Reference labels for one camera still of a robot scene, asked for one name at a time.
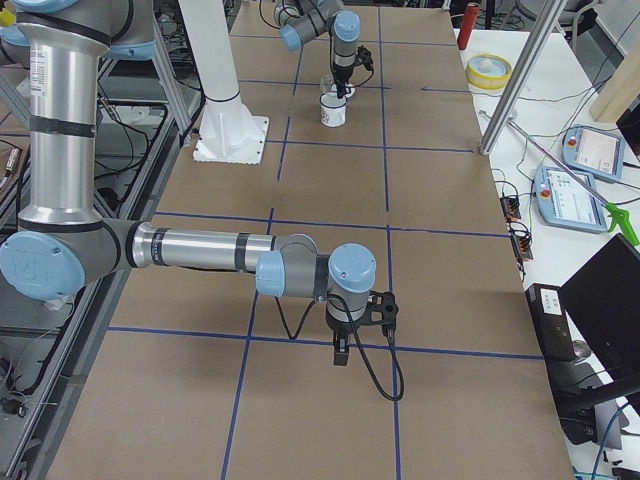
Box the green handled air gun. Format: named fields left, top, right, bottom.
left=506, top=116, right=639, bottom=246

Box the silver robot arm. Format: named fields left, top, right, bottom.
left=1, top=1, right=376, bottom=365
left=273, top=1, right=361, bottom=98

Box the black computer box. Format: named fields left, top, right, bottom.
left=525, top=283, right=578, bottom=362

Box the teach pendant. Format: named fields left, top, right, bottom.
left=562, top=125, right=626, bottom=183
left=534, top=165, right=608, bottom=233

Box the upper orange circuit board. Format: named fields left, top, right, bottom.
left=500, top=195, right=521, bottom=221

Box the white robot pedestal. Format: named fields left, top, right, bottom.
left=179, top=0, right=269, bottom=165

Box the near teach pendant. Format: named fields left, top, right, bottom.
left=534, top=165, right=608, bottom=233

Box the far teach pendant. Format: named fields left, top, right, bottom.
left=562, top=125, right=626, bottom=183

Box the wooden beam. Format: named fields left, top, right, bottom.
left=589, top=43, right=640, bottom=123

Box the white enamel cup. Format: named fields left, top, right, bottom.
left=319, top=92, right=347, bottom=128

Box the lower orange circuit board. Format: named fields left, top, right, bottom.
left=510, top=230, right=533, bottom=262

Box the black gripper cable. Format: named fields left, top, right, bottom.
left=273, top=294, right=405, bottom=401

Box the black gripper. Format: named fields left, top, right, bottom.
left=333, top=63, right=353, bottom=86
left=326, top=314, right=354, bottom=366

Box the black monitor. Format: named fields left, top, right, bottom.
left=559, top=234, right=639, bottom=378

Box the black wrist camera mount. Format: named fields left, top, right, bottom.
left=360, top=291, right=399, bottom=338

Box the red bottle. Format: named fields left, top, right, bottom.
left=457, top=2, right=480, bottom=51

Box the aluminium frame post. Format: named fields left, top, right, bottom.
left=479, top=0, right=566, bottom=155

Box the clear glass funnel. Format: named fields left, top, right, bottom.
left=319, top=74, right=356, bottom=99

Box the orange circuit board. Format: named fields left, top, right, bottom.
left=500, top=195, right=521, bottom=221
left=510, top=230, right=533, bottom=262

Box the yellow tape roll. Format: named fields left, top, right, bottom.
left=465, top=53, right=513, bottom=90

